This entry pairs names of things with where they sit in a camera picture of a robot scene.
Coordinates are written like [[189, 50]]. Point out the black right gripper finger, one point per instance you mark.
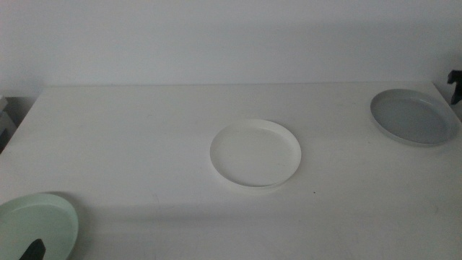
[[457, 83]]

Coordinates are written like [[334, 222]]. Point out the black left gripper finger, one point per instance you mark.
[[35, 251]]

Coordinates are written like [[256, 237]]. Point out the pale green shallow bowl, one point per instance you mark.
[[39, 220]]

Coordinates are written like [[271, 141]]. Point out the grey shallow bowl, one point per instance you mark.
[[411, 119]]

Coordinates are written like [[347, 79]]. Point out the white shallow bowl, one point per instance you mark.
[[252, 155]]

